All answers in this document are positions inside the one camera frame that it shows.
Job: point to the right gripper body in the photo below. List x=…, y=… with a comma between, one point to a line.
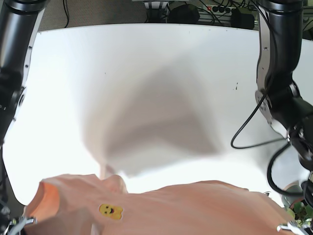
x=13, y=225

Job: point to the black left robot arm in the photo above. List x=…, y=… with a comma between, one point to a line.
x=278, y=97

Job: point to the grey plant pot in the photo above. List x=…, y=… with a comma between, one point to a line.
x=297, y=195

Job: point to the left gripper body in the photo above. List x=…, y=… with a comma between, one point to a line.
x=297, y=227

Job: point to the green potted plant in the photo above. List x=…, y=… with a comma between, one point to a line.
x=302, y=213

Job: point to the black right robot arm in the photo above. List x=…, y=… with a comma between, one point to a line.
x=19, y=24

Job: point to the peach T-shirt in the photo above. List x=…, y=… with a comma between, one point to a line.
x=87, y=205

